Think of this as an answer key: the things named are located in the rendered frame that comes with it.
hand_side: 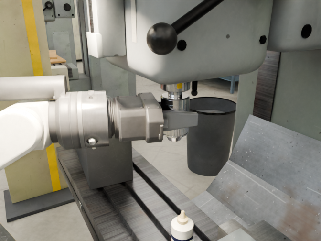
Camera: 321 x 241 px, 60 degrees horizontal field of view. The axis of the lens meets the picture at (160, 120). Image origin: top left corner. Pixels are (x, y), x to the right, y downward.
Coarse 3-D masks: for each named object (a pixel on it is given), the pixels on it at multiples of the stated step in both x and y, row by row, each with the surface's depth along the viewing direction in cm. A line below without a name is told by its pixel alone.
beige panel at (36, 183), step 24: (0, 0) 169; (24, 0) 175; (0, 24) 173; (24, 24) 180; (0, 48) 177; (24, 48) 184; (0, 72) 181; (24, 72) 188; (48, 72) 196; (24, 168) 209; (48, 168) 218; (24, 192) 214; (48, 192) 225; (24, 216) 203
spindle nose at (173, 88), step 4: (160, 84) 44; (172, 84) 42; (176, 84) 42; (184, 84) 42; (188, 84) 43; (164, 88) 43; (168, 88) 42; (172, 88) 42; (176, 88) 42; (180, 88) 42; (184, 88) 42; (188, 88) 43
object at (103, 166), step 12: (108, 96) 83; (120, 144) 72; (84, 156) 73; (96, 156) 70; (108, 156) 72; (120, 156) 73; (84, 168) 78; (96, 168) 71; (108, 168) 73; (120, 168) 74; (132, 168) 76; (96, 180) 72; (108, 180) 74; (120, 180) 76
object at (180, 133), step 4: (160, 104) 45; (164, 104) 44; (188, 104) 44; (164, 108) 44; (168, 108) 44; (172, 108) 43; (176, 108) 43; (180, 108) 43; (184, 108) 44; (188, 108) 45; (184, 128) 45; (188, 128) 47; (164, 132) 46; (168, 132) 45; (172, 132) 45; (176, 132) 45; (180, 132) 45; (184, 132) 45; (168, 136) 45; (172, 136) 45; (176, 136) 45; (180, 136) 45
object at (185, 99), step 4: (160, 96) 45; (164, 96) 44; (168, 96) 44; (184, 96) 44; (188, 96) 44; (160, 100) 45; (164, 100) 44; (168, 100) 43; (172, 100) 43; (176, 100) 43; (180, 100) 43; (184, 100) 43; (188, 100) 44; (168, 104) 43; (172, 104) 43; (176, 104) 43; (180, 104) 43; (184, 104) 44
